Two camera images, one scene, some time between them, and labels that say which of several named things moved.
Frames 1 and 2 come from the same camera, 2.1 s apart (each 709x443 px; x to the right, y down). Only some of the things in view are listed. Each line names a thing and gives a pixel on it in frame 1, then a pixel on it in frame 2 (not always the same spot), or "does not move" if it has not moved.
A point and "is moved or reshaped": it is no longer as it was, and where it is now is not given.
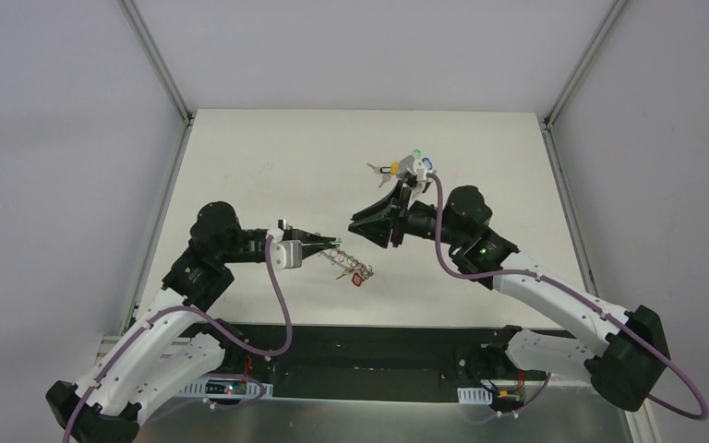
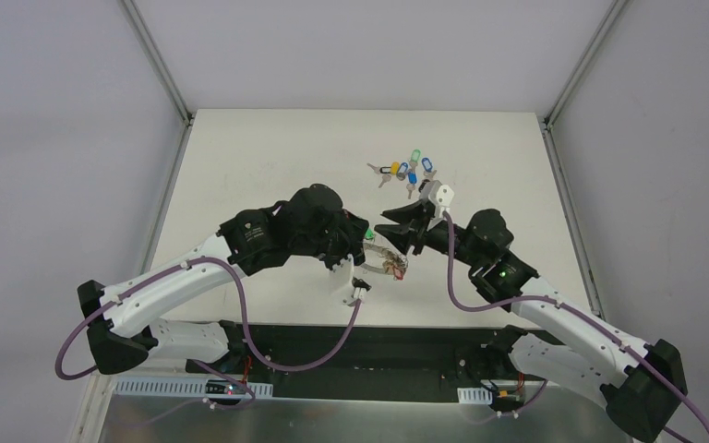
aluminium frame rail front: [350, 353] does not move
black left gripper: [296, 235] to [353, 233]
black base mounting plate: [379, 363] does not move
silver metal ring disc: [349, 264] is moved or reshaped
